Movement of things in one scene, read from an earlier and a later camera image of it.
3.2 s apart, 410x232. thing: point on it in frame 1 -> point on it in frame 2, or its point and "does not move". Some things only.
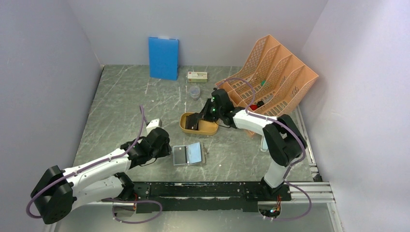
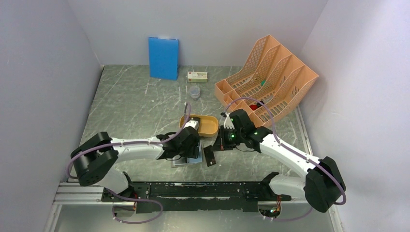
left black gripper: x=166 y=149 -> x=194 y=151
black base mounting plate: x=246 y=196 does not move
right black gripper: x=204 y=113 -> x=222 y=144
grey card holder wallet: x=184 y=154 does not move
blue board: x=163 y=58 does not move
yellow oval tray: x=204 y=126 does not move
